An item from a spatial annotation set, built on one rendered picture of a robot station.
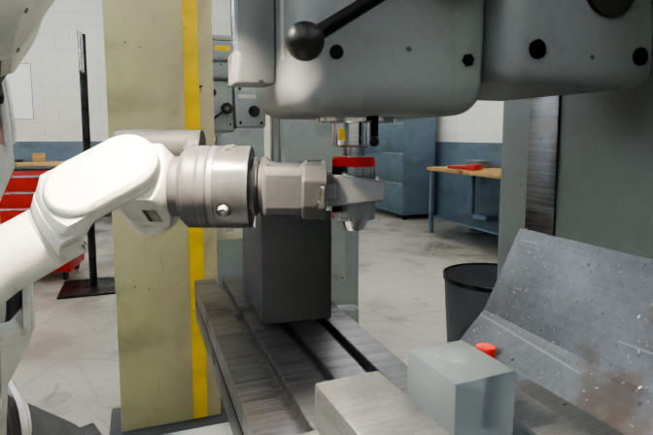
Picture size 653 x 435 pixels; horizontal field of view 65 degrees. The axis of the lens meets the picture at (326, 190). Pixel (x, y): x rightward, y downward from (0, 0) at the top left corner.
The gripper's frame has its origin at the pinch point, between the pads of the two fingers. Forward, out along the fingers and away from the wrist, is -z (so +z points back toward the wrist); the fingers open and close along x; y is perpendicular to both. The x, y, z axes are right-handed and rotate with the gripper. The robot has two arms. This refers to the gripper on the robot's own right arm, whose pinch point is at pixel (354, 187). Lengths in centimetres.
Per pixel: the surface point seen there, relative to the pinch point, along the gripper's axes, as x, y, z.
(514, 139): 29.5, -5.3, -29.0
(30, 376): 212, 125, 156
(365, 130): -2.2, -6.2, -0.9
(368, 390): -16.6, 14.4, -0.1
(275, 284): 26.7, 18.8, 10.4
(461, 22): -7.5, -15.9, -8.9
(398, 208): 720, 104, -129
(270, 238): 26.5, 11.0, 11.2
